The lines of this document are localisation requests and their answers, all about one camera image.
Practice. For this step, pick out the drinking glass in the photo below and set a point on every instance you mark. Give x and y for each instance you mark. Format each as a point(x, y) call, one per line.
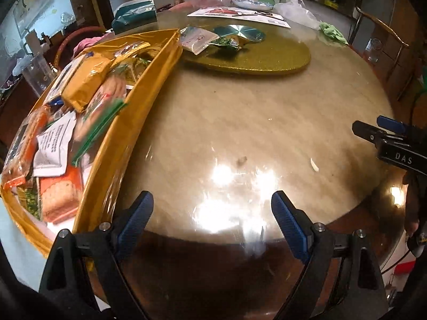
point(373, 50)

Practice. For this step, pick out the shiny teal round disc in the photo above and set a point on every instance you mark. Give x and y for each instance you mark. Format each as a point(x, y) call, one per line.
point(243, 32)

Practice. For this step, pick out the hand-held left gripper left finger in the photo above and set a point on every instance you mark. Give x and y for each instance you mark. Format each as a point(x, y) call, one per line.
point(135, 223)

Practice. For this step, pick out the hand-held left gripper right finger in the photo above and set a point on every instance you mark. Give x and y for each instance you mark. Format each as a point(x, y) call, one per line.
point(290, 226)

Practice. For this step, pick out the round cracker packet green edge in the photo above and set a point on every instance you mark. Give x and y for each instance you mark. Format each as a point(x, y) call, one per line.
point(100, 113)

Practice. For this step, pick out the green glass plate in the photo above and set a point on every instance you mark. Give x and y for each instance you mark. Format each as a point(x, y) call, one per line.
point(267, 60)

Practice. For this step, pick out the framed picture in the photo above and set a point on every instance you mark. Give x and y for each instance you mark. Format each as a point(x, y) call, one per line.
point(33, 0)

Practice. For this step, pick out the printed paper flyer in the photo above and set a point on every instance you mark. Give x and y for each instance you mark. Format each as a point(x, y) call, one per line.
point(213, 15)

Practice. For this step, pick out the silver white foil packet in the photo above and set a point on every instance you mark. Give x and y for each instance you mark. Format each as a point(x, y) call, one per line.
point(198, 39)

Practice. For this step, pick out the pink cloth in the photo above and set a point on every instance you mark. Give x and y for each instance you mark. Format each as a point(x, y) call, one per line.
point(90, 41)

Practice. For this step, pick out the beige biscuit packet black label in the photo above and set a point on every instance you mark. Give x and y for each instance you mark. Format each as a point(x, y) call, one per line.
point(63, 80)

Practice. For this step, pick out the black pen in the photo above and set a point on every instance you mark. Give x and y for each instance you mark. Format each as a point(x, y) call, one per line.
point(245, 14)

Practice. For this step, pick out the large orange cracker packet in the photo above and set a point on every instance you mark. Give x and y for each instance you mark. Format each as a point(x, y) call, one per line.
point(61, 195)

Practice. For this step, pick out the red round-back chair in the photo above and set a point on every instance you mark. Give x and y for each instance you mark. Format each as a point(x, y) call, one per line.
point(71, 33)

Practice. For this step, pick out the green cloth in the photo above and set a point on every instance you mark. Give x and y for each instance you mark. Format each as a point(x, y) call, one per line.
point(333, 33)

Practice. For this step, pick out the blue white bowl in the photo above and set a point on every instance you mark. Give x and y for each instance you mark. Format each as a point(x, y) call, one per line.
point(252, 5)

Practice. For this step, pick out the clear plastic bag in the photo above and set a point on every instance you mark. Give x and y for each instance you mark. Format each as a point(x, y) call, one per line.
point(297, 13)

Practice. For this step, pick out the clear plastic container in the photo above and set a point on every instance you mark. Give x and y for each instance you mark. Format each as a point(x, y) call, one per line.
point(203, 0)

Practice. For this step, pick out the person's right hand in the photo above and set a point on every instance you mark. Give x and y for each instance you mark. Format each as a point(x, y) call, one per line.
point(412, 206)

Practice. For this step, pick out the clear plastic pitcher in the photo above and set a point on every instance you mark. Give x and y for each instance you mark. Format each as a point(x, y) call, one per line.
point(38, 73)

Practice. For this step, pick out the white scrap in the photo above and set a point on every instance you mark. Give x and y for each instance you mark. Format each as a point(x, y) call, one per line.
point(314, 165)

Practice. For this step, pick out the wooden chair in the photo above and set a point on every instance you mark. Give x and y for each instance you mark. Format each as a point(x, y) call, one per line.
point(383, 28)

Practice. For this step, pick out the teal tissue box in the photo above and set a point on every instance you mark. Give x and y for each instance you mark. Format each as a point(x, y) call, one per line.
point(133, 15)

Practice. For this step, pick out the green pea packet yellow mark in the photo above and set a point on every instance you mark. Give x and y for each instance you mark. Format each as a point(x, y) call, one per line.
point(225, 42)

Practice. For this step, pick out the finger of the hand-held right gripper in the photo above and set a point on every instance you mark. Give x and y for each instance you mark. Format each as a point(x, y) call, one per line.
point(367, 133)
point(392, 125)

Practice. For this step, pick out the small orange biscuit packet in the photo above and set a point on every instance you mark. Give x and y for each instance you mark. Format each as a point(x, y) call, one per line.
point(25, 143)

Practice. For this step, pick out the green yellow snack packet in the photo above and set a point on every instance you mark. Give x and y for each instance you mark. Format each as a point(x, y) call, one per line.
point(138, 68)
point(29, 203)

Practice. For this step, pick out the white printed snack packet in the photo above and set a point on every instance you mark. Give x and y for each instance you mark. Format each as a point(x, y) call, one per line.
point(55, 146)

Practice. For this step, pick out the yellow cardboard box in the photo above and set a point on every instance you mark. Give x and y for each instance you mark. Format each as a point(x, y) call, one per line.
point(140, 113)

